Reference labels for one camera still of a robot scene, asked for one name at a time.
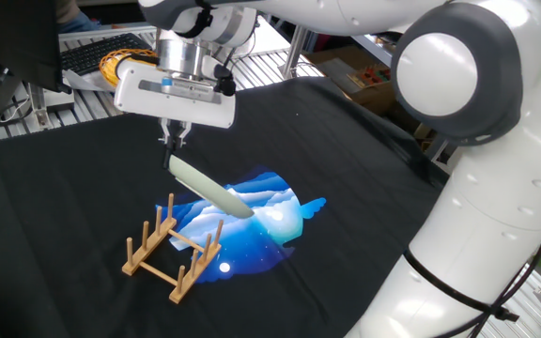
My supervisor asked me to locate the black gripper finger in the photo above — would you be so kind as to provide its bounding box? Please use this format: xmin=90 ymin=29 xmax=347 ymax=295
xmin=158 ymin=118 xmax=175 ymax=171
xmin=174 ymin=121 xmax=193 ymax=151

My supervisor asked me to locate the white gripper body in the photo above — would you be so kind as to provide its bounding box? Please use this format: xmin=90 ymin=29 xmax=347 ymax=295
xmin=113 ymin=58 xmax=238 ymax=130

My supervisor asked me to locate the pale green round plate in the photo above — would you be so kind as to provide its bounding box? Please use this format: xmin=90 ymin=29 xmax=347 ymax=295
xmin=167 ymin=154 xmax=255 ymax=220

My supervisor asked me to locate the wooden peg dish rack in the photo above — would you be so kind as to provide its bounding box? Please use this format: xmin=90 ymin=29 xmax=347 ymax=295
xmin=121 ymin=192 xmax=225 ymax=305

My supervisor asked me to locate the yellow wicker basket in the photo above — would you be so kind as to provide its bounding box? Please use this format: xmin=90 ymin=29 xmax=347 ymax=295
xmin=99 ymin=48 xmax=159 ymax=88

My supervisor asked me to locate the white paper sheet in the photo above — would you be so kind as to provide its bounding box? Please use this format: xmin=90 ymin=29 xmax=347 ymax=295
xmin=62 ymin=69 xmax=112 ymax=93

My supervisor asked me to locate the black computer keyboard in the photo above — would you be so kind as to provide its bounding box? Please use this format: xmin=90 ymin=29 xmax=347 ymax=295
xmin=60 ymin=32 xmax=153 ymax=76

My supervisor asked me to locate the black cloth with blue print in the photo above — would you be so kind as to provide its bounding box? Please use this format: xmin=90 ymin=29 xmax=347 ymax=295
xmin=0 ymin=76 xmax=450 ymax=338

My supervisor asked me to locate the person in blue jeans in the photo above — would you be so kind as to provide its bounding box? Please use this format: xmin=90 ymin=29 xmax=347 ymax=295
xmin=55 ymin=0 xmax=103 ymax=34

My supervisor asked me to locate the brown cardboard box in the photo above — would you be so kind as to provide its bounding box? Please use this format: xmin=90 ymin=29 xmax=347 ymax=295
xmin=303 ymin=45 xmax=406 ymax=116

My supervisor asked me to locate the black monitor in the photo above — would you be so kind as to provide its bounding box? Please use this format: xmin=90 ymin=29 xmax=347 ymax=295
xmin=0 ymin=0 xmax=72 ymax=94

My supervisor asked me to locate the silver and blue wrist camera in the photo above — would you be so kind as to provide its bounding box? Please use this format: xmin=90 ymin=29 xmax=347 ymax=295
xmin=137 ymin=77 xmax=223 ymax=105

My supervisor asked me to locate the aluminium bracket with white box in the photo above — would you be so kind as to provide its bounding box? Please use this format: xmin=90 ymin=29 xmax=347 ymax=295
xmin=28 ymin=83 xmax=76 ymax=131

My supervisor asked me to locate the grey metal shelf frame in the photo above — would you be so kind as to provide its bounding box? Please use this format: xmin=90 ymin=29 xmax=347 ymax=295
xmin=282 ymin=25 xmax=453 ymax=163

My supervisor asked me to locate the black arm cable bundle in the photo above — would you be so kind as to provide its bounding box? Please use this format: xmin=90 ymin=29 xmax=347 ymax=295
xmin=434 ymin=232 xmax=541 ymax=338

